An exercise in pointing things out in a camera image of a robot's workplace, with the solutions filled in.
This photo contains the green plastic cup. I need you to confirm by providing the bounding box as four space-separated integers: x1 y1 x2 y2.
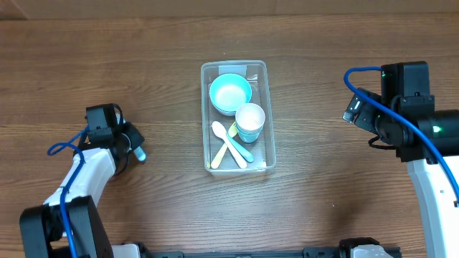
236 125 263 140

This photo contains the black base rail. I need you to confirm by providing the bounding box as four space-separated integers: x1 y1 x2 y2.
112 237 402 258

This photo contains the light blue plastic bowl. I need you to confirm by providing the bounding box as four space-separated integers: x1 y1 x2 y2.
209 73 252 116

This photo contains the yellow plastic utensil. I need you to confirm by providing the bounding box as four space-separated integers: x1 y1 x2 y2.
211 122 237 169

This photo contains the light blue plastic fork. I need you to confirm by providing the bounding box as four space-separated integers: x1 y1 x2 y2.
133 146 147 163

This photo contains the clear plastic container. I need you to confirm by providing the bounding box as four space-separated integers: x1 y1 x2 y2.
201 60 276 176

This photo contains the pink plastic cup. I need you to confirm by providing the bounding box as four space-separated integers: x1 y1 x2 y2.
235 103 265 132

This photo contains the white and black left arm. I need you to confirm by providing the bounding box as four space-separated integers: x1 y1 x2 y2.
19 103 148 258

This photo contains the white plastic spoon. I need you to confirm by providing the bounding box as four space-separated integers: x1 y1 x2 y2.
211 121 247 168

